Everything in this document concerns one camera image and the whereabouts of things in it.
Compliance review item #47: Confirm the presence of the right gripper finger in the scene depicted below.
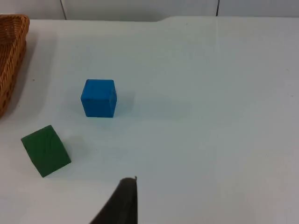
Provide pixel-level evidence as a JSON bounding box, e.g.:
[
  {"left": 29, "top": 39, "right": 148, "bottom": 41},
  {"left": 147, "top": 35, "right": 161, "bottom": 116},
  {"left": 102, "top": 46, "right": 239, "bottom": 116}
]
[{"left": 89, "top": 176, "right": 138, "bottom": 224}]

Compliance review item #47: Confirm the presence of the blue cube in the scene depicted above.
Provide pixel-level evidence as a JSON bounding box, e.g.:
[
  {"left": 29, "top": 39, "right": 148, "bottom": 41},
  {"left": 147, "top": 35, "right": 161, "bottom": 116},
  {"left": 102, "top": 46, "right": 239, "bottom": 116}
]
[{"left": 80, "top": 79, "right": 117, "bottom": 118}]

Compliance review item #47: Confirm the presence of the green cube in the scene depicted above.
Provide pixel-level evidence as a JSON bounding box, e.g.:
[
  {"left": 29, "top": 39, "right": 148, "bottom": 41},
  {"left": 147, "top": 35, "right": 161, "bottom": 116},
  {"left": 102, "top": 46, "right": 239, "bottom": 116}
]
[{"left": 21, "top": 125, "right": 72, "bottom": 178}]

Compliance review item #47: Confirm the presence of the brown wicker basket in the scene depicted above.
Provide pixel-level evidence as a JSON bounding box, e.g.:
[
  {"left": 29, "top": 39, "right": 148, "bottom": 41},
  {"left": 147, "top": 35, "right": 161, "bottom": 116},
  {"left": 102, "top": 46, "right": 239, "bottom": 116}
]
[{"left": 0, "top": 14, "right": 31, "bottom": 118}]

